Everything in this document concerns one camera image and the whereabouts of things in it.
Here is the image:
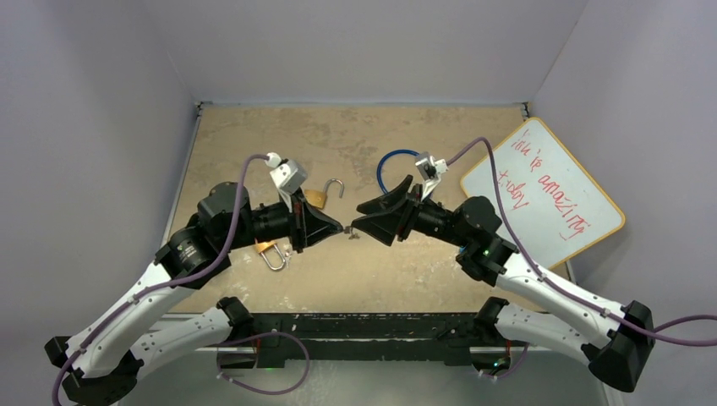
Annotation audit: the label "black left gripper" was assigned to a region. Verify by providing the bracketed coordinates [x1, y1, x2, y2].
[223, 186, 343, 253]

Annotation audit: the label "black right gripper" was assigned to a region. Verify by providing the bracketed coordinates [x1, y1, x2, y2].
[352, 176, 471, 248]

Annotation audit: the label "silver key set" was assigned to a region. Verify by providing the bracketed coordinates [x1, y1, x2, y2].
[343, 226, 360, 240]

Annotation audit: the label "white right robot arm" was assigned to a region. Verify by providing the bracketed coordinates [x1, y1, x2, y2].
[351, 176, 655, 392]

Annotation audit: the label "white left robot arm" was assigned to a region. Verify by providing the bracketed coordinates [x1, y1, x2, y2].
[45, 182, 342, 405]

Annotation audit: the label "small keys of orange padlock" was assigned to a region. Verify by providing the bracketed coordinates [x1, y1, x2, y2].
[284, 246, 293, 263]

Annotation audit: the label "orange long shackle padlock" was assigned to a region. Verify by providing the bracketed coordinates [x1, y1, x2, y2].
[254, 240, 287, 272]

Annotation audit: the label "yellow framed whiteboard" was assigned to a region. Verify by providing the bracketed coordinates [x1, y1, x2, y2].
[461, 118, 626, 268]

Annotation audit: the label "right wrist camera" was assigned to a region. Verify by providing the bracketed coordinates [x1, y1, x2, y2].
[414, 152, 448, 200]

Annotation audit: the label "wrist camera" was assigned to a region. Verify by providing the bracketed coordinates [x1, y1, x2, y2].
[265, 152, 309, 212]
[414, 152, 448, 200]

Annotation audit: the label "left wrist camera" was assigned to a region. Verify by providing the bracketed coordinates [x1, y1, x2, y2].
[265, 152, 309, 212]

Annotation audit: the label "blue cable lock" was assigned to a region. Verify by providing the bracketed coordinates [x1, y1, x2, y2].
[375, 149, 419, 195]

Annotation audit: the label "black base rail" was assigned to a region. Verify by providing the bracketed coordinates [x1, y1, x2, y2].
[223, 298, 525, 375]

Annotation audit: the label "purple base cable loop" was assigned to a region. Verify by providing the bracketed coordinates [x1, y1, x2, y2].
[216, 330, 310, 396]

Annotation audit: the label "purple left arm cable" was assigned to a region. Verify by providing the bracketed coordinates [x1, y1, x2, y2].
[51, 153, 273, 406]

